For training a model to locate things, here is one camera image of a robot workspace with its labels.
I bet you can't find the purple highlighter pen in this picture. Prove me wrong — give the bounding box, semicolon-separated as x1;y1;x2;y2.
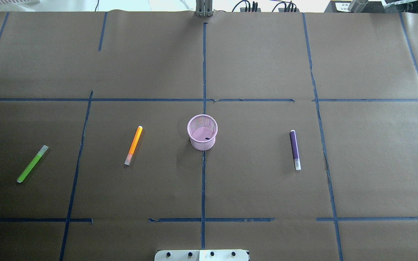
289;129;302;171

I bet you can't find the aluminium frame post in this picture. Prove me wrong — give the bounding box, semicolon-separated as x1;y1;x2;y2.
194;0;214;17

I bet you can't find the green highlighter pen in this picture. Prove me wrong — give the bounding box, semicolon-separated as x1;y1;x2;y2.
16;145;49;183

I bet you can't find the orange highlighter pen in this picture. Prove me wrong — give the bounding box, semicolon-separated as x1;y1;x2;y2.
124;125;143;166

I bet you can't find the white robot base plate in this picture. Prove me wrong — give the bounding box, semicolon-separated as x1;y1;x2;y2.
154;249;250;261

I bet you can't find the pink mesh pen holder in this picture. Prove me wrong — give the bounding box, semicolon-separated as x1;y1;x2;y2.
187;114;218;151

